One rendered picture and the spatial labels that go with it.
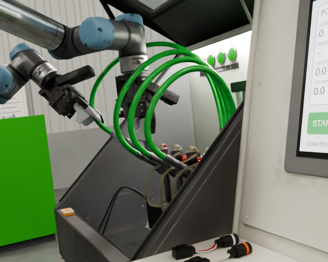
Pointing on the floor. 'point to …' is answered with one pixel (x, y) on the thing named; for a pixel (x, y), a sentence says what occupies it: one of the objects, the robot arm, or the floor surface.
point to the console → (279, 152)
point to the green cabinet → (20, 184)
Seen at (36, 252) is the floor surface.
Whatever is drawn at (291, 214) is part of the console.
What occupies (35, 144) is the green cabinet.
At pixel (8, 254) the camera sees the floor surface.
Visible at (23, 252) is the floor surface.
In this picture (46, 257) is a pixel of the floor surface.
